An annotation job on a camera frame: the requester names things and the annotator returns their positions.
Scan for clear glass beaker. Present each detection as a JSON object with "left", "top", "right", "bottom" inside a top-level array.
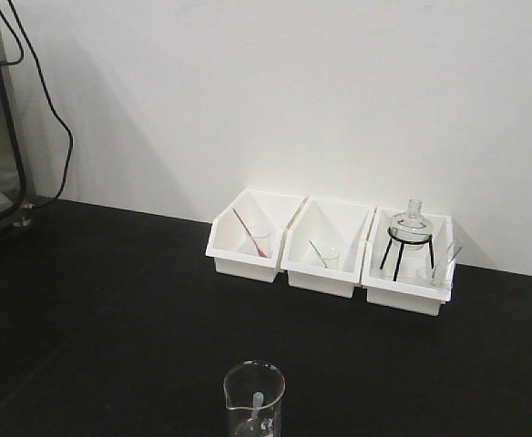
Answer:
[{"left": 223, "top": 360, "right": 286, "bottom": 436}]

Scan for small beaker in left bin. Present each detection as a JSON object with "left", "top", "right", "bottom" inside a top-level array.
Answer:
[{"left": 250, "top": 231, "right": 271, "bottom": 258}]

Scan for small beaker in bin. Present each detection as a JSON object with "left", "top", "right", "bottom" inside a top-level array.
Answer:
[
  {"left": 415, "top": 268, "right": 434, "bottom": 287},
  {"left": 250, "top": 231, "right": 271, "bottom": 258},
  {"left": 319, "top": 247, "right": 341, "bottom": 269}
]

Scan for left white storage bin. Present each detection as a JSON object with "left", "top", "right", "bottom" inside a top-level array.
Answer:
[{"left": 206, "top": 188, "right": 307, "bottom": 283}]

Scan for white storage bin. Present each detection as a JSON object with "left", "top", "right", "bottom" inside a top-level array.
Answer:
[
  {"left": 361, "top": 208, "right": 455, "bottom": 316},
  {"left": 206, "top": 188, "right": 307, "bottom": 283},
  {"left": 281, "top": 198, "right": 376, "bottom": 299}
]

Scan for stirring rod in middle bin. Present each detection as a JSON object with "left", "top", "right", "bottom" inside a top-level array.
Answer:
[{"left": 309, "top": 240, "right": 329, "bottom": 269}]

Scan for middle white storage bin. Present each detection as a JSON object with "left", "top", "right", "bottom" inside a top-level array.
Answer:
[{"left": 281, "top": 198, "right": 376, "bottom": 299}]

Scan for small beaker in middle bin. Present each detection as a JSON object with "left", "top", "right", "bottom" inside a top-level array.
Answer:
[{"left": 319, "top": 247, "right": 341, "bottom": 269}]

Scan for round bottom glass flask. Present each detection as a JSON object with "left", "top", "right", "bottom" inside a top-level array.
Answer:
[{"left": 389, "top": 198, "right": 434, "bottom": 243}]

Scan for right white storage bin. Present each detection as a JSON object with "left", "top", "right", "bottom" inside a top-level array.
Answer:
[{"left": 361, "top": 208, "right": 455, "bottom": 316}]

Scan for black metal tripod stand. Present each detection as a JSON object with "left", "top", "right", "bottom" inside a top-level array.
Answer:
[{"left": 379, "top": 229, "right": 435, "bottom": 280}]

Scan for small beaker in right bin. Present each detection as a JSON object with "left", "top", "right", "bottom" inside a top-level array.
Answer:
[{"left": 415, "top": 268, "right": 434, "bottom": 287}]

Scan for white pipette in beaker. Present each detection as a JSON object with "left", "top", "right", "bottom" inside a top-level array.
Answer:
[{"left": 251, "top": 391, "right": 264, "bottom": 420}]

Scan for glass rods in right bin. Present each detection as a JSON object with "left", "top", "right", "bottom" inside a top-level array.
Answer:
[{"left": 430, "top": 240, "right": 463, "bottom": 288}]

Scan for black power cable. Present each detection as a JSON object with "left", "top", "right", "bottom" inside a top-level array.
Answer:
[{"left": 0, "top": 0, "right": 75, "bottom": 208}]

